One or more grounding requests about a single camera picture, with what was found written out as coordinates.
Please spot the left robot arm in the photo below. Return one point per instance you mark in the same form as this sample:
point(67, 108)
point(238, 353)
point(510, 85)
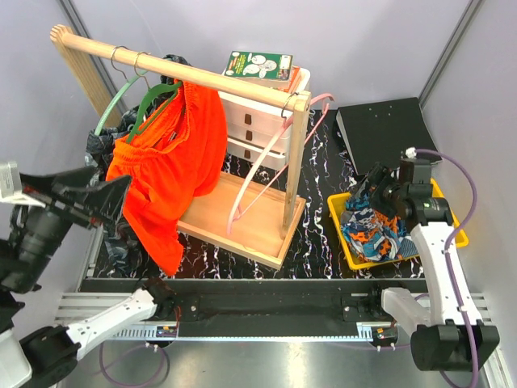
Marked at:
point(49, 354)

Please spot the patterned blue orange shorts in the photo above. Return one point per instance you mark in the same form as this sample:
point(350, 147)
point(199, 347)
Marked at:
point(378, 234)

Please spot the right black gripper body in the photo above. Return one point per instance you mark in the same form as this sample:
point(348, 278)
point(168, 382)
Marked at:
point(383, 201)

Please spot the black marbled mat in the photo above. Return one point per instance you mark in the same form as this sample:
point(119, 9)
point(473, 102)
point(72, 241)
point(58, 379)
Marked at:
point(315, 251)

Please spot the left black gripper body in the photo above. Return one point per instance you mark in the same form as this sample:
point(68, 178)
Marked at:
point(86, 215)

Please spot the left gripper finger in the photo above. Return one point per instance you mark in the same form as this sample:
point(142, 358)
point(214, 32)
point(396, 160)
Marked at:
point(100, 205)
point(76, 178)

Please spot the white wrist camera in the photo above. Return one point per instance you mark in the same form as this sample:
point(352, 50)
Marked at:
point(409, 155)
point(12, 189)

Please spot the yellow plastic tray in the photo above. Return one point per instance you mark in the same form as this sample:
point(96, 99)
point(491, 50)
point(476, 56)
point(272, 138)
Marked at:
point(354, 257)

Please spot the green book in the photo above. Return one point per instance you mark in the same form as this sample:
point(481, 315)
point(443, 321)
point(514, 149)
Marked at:
point(267, 68)

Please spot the dark green hanger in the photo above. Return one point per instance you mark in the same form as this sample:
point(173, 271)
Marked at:
point(170, 88)

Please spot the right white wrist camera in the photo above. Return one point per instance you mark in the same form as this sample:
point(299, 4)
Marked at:
point(409, 155)

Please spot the white drawer unit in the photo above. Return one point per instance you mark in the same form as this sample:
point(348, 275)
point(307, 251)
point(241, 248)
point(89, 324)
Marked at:
point(251, 125)

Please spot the wooden clothes rack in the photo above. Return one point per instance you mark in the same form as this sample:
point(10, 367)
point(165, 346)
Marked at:
point(238, 215)

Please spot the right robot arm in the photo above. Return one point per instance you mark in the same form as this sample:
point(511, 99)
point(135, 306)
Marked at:
point(449, 335)

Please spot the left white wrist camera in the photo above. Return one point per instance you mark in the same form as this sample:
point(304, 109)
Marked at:
point(12, 189)

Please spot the orange book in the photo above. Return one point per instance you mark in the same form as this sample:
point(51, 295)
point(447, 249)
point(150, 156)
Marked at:
point(294, 80)

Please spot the light green hanger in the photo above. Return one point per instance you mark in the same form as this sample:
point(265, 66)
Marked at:
point(120, 93)

